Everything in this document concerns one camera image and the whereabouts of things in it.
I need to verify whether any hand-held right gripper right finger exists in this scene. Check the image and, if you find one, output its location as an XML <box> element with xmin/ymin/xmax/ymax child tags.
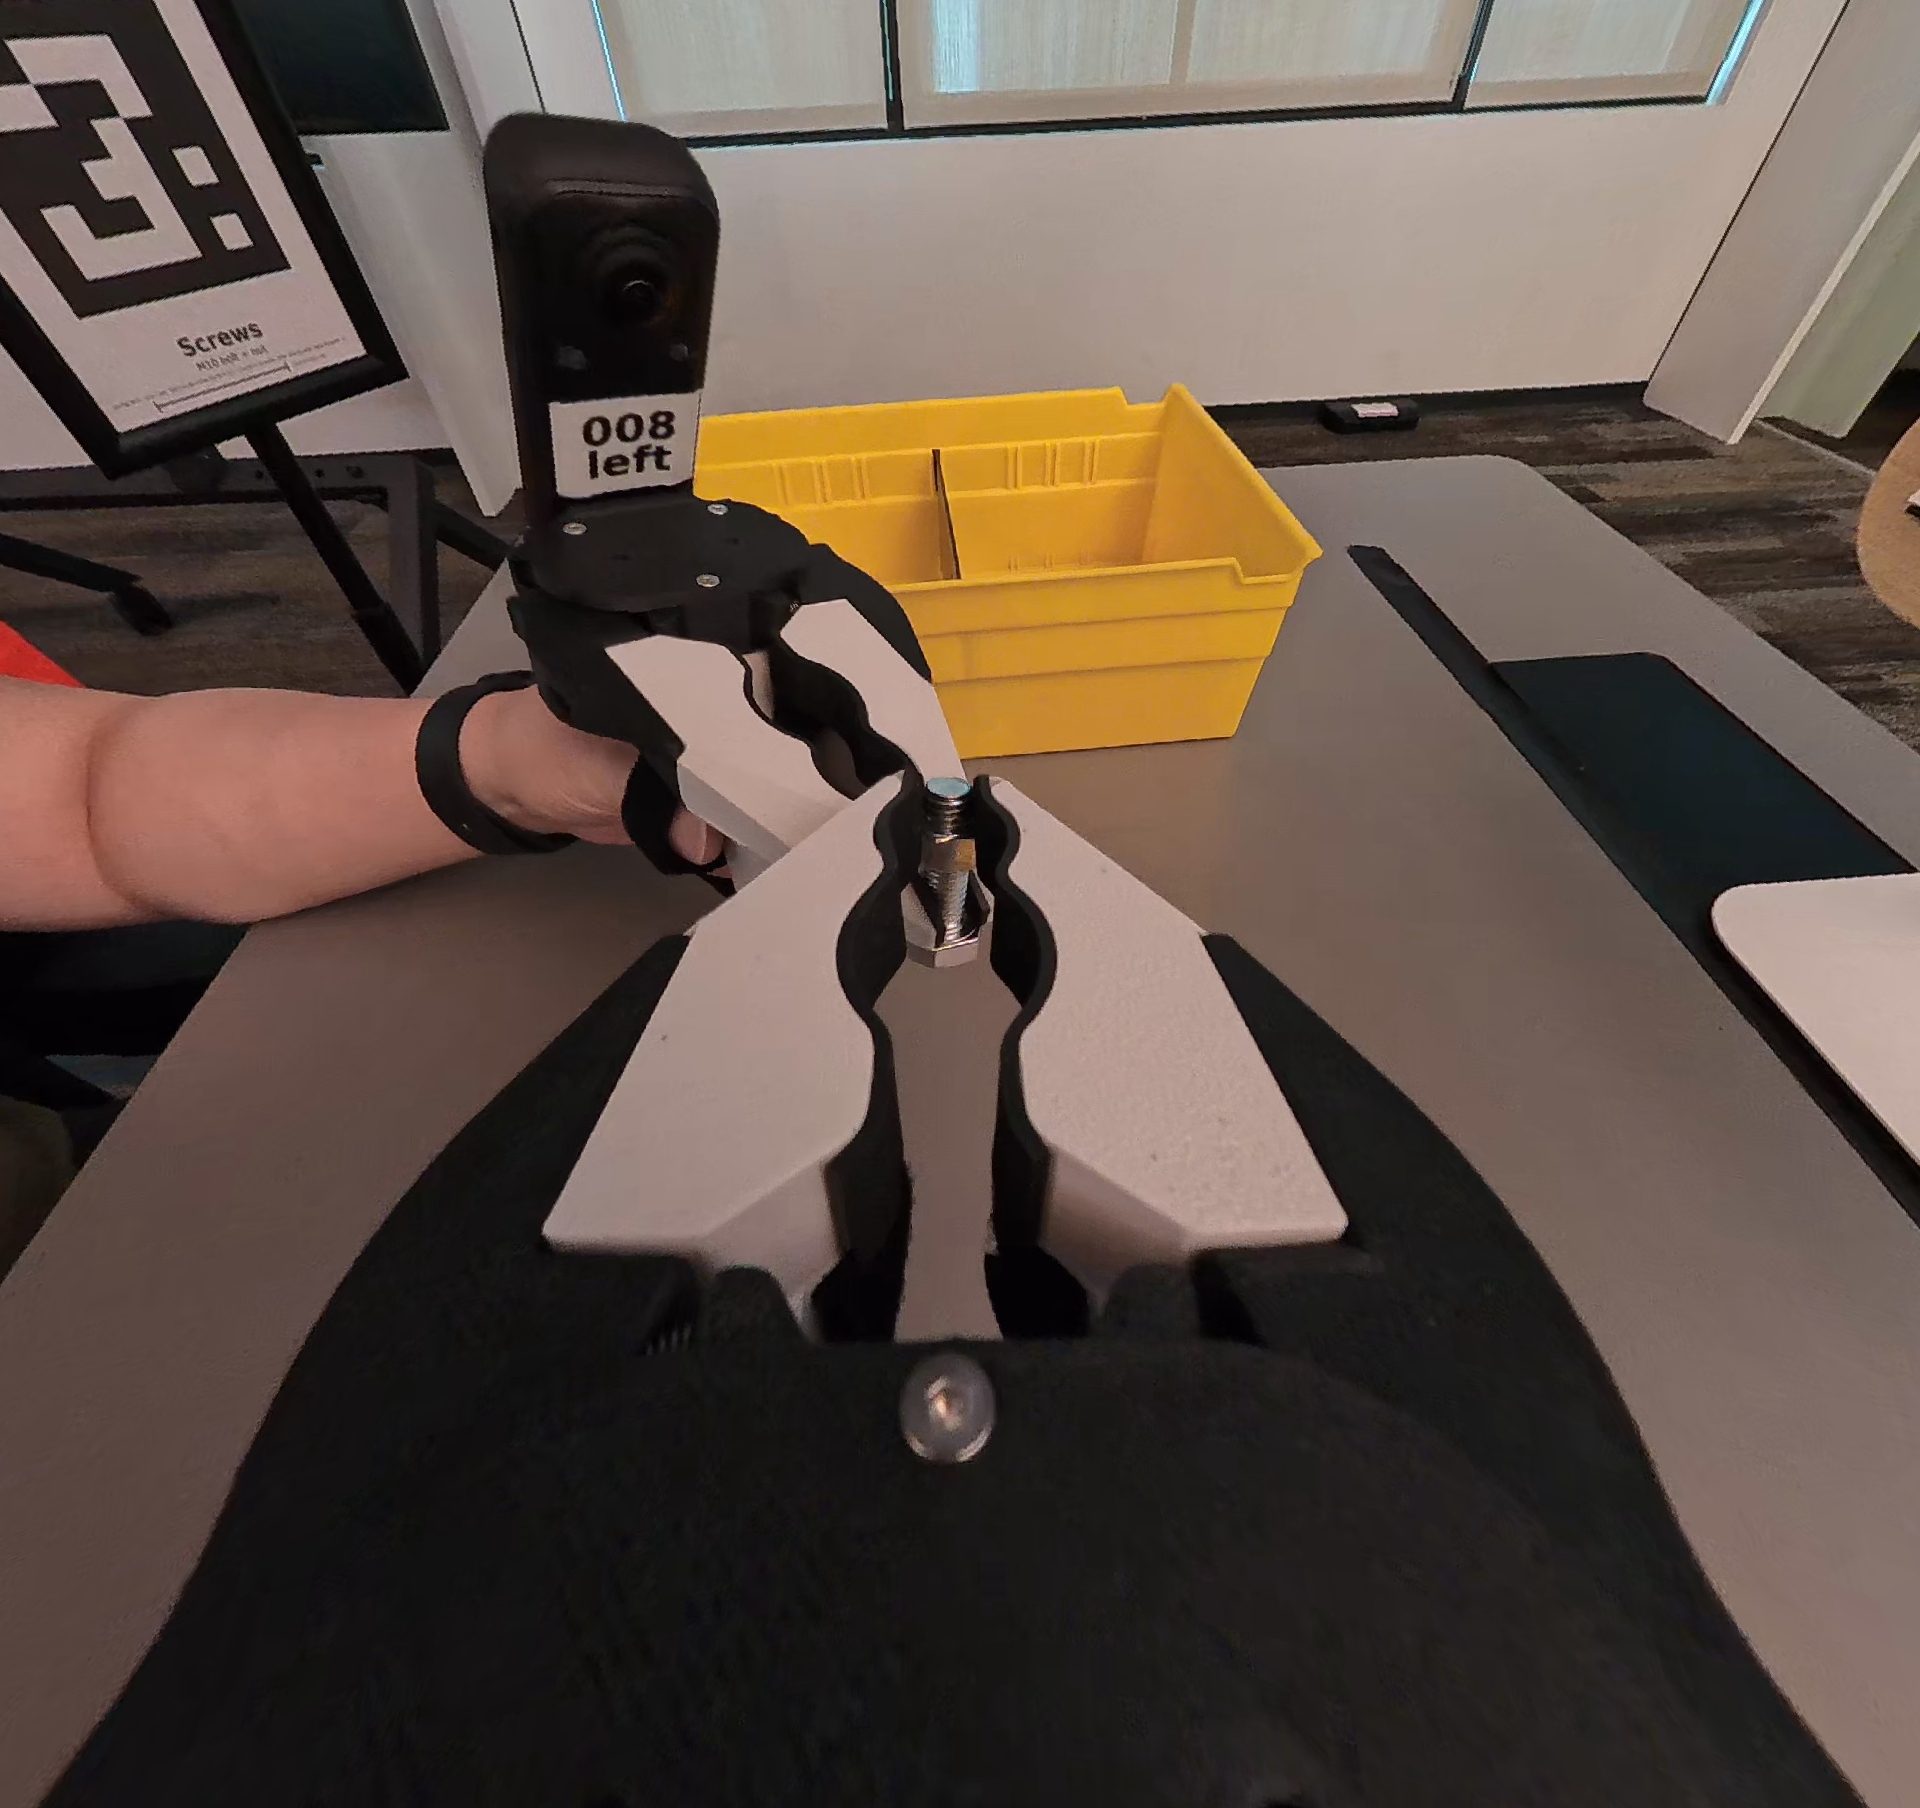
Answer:
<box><xmin>959</xmin><ymin>771</ymin><xmax>1351</xmax><ymax>1338</ymax></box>

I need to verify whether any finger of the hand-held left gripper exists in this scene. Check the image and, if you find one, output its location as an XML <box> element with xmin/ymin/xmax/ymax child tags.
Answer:
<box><xmin>600</xmin><ymin>636</ymin><xmax>849</xmax><ymax>891</ymax></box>
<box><xmin>742</xmin><ymin>603</ymin><xmax>972</xmax><ymax>798</ymax></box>

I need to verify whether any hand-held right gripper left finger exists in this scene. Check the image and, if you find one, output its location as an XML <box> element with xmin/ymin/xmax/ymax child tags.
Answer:
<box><xmin>544</xmin><ymin>771</ymin><xmax>921</xmax><ymax>1341</ymax></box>

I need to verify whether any steel hex bolt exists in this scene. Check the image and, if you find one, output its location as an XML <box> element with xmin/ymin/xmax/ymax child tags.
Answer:
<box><xmin>910</xmin><ymin>773</ymin><xmax>996</xmax><ymax>970</ymax></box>

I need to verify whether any yellow plastic bin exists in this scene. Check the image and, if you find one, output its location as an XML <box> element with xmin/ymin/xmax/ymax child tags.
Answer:
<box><xmin>693</xmin><ymin>383</ymin><xmax>1325</xmax><ymax>761</ymax></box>

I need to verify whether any person's left forearm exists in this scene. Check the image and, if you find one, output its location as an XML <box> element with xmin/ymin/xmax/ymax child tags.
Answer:
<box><xmin>0</xmin><ymin>675</ymin><xmax>481</xmax><ymax>930</ymax></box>

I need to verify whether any person's left hand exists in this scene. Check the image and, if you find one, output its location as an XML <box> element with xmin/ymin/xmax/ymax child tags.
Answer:
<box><xmin>473</xmin><ymin>689</ymin><xmax>738</xmax><ymax>864</ymax></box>

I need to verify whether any black framed marker sign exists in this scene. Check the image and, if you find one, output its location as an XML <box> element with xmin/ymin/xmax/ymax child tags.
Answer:
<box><xmin>0</xmin><ymin>0</ymin><xmax>411</xmax><ymax>480</ymax></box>

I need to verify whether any black sign easel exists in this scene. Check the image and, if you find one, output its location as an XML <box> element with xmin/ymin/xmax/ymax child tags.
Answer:
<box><xmin>0</xmin><ymin>421</ymin><xmax>512</xmax><ymax>692</ymax></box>

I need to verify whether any black table strip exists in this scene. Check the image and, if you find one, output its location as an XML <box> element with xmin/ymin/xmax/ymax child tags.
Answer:
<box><xmin>1347</xmin><ymin>544</ymin><xmax>1920</xmax><ymax>1210</ymax></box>

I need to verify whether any white stand base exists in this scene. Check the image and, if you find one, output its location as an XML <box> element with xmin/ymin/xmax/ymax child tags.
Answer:
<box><xmin>1714</xmin><ymin>872</ymin><xmax>1920</xmax><ymax>1127</ymax></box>

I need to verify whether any person's olive shirt torso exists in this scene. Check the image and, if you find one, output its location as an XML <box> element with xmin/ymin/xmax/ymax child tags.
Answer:
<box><xmin>0</xmin><ymin>1105</ymin><xmax>78</xmax><ymax>1277</ymax></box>

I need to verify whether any instruction sheet on wooden board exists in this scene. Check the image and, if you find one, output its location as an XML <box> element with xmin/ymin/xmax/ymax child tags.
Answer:
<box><xmin>1858</xmin><ymin>421</ymin><xmax>1920</xmax><ymax>631</ymax></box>

